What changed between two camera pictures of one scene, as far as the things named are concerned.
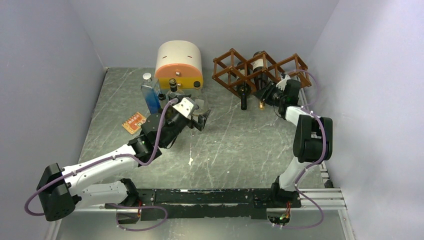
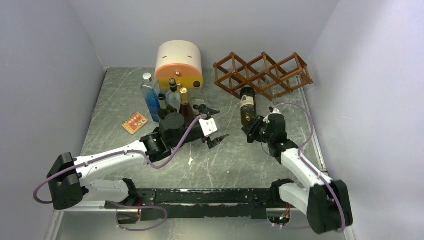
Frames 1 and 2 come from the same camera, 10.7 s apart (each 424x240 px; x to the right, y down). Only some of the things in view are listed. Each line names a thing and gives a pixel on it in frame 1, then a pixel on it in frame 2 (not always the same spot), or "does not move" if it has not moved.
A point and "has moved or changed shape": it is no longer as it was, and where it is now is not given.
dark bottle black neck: (243, 90) has moved or changed shape
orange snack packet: (133, 123) does not move
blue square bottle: (150, 90) does not move
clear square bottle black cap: (173, 93) does not move
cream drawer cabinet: (181, 60) does not move
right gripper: (265, 93) to (251, 130)
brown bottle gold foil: (260, 66) has moved or changed shape
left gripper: (202, 120) to (212, 143)
